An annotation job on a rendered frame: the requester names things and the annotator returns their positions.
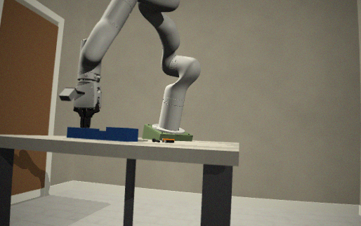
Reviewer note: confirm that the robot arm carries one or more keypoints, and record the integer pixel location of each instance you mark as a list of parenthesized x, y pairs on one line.
[(103, 34)]

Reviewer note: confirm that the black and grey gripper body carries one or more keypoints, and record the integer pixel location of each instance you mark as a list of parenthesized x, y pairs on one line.
[(92, 93)]

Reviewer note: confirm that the blue bin rack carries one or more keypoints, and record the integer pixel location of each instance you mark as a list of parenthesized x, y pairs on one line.
[(111, 133)]

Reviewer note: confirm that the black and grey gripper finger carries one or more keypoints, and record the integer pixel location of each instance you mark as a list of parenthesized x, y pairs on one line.
[(82, 114), (89, 114)]

